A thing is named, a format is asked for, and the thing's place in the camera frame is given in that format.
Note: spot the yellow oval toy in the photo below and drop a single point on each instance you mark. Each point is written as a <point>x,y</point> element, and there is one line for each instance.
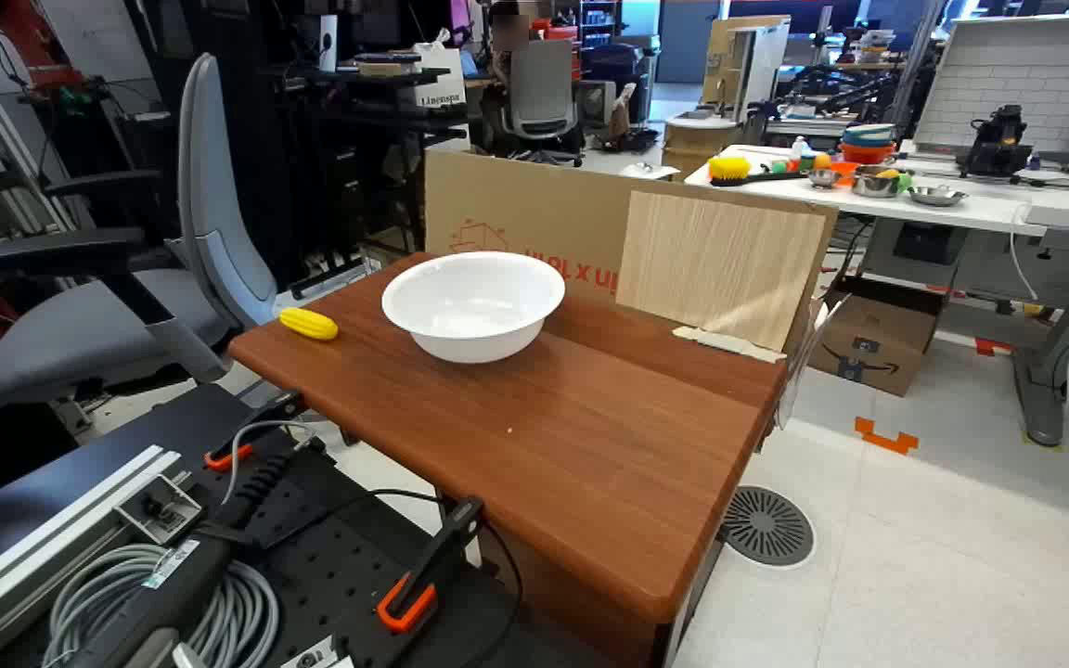
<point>311,324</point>

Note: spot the white plastic bowl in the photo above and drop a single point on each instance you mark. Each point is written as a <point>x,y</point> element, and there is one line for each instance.
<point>474,310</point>

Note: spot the small metal bowl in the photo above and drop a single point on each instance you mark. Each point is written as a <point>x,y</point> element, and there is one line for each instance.
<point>937,194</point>

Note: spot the brown cardboard panel red print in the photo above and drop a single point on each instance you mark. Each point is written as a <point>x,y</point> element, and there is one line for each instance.
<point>522,206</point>

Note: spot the light wooden board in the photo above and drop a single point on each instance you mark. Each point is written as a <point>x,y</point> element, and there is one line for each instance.
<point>713,265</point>

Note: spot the gray mesh office chair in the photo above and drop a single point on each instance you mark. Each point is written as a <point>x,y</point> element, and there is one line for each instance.
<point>542,89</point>

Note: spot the yellow toy on black base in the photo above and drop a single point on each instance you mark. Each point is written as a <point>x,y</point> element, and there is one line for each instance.
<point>729,169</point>

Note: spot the round metal floor drain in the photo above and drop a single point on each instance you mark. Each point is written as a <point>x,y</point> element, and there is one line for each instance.
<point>767,526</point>

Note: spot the cardboard box with black logo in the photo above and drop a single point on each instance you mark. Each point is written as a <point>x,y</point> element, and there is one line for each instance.
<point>873,341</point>

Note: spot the white desk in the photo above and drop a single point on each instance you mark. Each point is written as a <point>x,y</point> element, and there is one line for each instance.
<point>993,210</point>

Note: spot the black device on desk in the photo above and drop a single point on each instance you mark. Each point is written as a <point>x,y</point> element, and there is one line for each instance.
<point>995,141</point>

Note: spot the white pegboard panel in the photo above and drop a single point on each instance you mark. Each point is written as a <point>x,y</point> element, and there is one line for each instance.
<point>1028,75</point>

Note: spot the small aluminium bracket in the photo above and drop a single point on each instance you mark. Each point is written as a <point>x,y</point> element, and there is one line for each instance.
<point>161,509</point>

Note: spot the aluminium profile rail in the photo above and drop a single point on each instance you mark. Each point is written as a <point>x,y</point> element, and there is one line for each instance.
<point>52,526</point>

